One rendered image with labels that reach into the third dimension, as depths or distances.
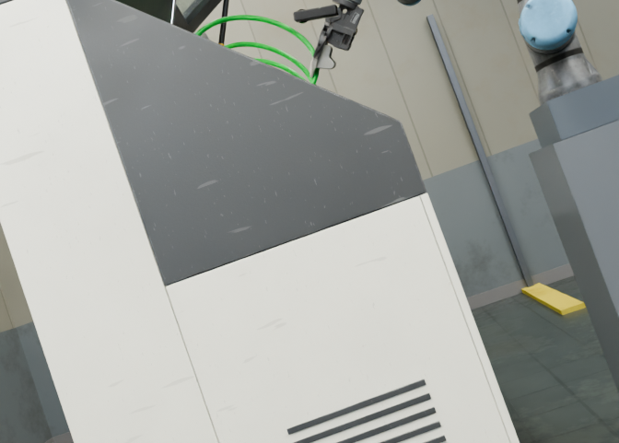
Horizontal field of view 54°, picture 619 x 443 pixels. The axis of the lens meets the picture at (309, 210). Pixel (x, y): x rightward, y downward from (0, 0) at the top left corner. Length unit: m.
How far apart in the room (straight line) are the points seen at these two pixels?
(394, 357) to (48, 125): 0.87
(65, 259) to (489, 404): 0.92
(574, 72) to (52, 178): 1.21
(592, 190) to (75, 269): 1.16
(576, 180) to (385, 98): 2.73
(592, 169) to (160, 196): 0.97
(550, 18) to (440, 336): 0.73
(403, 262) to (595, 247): 0.48
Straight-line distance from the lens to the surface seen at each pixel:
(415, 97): 4.15
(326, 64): 1.64
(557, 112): 1.57
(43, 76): 1.42
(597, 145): 1.55
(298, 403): 1.31
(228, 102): 1.31
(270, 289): 1.27
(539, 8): 1.50
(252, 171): 1.28
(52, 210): 1.37
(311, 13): 1.66
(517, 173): 4.16
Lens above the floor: 0.78
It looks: 3 degrees up
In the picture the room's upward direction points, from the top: 20 degrees counter-clockwise
